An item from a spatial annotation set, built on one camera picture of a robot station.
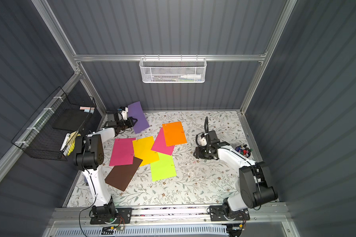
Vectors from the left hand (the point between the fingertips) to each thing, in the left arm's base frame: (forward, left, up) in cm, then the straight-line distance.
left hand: (134, 118), depth 102 cm
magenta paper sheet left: (-19, +8, -13) cm, 24 cm away
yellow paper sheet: (-19, -6, -12) cm, 23 cm away
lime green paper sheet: (-31, -22, -12) cm, 40 cm away
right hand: (-26, -43, -5) cm, 51 cm away
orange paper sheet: (-4, -28, -12) cm, 31 cm away
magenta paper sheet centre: (-15, -18, -11) cm, 26 cm away
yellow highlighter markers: (-35, +15, +22) cm, 44 cm away
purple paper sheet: (+9, +1, -1) cm, 9 cm away
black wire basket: (-26, +32, +17) cm, 45 cm away
